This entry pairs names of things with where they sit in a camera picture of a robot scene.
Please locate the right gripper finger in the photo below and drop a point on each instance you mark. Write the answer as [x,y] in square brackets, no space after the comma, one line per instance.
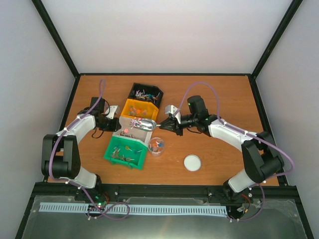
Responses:
[170,121]
[173,129]

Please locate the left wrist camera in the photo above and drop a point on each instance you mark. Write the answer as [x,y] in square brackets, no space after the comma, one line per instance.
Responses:
[112,111]

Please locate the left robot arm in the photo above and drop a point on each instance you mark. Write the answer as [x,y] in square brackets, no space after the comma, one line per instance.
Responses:
[60,152]

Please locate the clear plastic cup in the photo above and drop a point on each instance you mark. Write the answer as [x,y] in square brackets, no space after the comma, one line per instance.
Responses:
[156,146]

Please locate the white round lid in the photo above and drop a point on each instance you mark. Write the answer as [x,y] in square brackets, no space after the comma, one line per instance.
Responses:
[192,163]

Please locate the green plastic bin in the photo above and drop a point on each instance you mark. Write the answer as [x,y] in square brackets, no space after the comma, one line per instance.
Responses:
[127,152]

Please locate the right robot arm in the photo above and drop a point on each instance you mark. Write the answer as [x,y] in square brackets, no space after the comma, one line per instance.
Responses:
[260,158]

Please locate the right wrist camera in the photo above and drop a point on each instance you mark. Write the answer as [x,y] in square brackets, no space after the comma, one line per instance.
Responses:
[174,112]

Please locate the silver metal scoop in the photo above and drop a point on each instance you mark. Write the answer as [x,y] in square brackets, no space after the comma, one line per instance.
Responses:
[148,125]

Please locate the light blue cable duct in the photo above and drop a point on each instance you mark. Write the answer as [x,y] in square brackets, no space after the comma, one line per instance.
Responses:
[139,210]

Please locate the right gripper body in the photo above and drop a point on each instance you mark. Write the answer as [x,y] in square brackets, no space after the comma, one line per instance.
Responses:
[193,118]

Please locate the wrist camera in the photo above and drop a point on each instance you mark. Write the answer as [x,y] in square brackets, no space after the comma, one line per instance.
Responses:
[174,112]
[112,111]

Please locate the white translucent plastic bin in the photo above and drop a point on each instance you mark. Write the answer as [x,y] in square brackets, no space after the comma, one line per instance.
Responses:
[128,132]

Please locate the black plastic bin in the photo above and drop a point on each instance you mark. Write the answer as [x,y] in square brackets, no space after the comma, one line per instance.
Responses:
[146,93]

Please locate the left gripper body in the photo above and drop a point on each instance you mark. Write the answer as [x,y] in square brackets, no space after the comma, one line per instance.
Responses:
[108,126]

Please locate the yellow plastic bin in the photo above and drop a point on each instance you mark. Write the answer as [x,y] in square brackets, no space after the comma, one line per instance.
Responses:
[139,109]

